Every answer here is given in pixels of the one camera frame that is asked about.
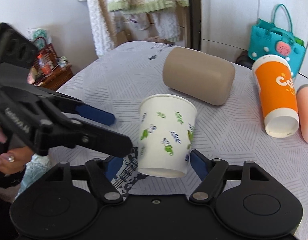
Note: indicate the orange and white paper cup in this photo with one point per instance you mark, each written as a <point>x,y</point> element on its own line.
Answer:
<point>277,95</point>

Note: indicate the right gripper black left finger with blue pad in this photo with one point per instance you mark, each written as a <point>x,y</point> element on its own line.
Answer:
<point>101,173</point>

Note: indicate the white patterned tablecloth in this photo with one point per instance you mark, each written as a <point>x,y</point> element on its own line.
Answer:
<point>266,183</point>

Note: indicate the white leaf-print paper cup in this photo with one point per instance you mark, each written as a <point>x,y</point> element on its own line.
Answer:
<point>166,134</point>

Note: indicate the person's left hand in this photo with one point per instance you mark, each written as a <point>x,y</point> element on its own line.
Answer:
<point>15,160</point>

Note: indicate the black clothes rack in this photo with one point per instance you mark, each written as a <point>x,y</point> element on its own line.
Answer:
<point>195,24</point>

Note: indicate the brown wooden side table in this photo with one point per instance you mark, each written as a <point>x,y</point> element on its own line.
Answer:
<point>49,71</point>

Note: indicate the pink cylindrical cup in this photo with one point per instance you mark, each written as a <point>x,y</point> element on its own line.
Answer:
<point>302,103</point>

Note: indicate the teal tote bag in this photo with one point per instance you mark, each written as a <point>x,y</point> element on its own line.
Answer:
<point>266,39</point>

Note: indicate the taupe cylindrical cup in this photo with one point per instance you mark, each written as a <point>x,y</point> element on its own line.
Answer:
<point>202,76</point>

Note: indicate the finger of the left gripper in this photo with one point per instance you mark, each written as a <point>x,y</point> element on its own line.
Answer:
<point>69,104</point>
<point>70,133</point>

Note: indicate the grey three-door wardrobe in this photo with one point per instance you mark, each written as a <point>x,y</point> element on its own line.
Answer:
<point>226,25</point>

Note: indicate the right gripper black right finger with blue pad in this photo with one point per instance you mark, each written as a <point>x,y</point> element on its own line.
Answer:
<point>211,172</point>

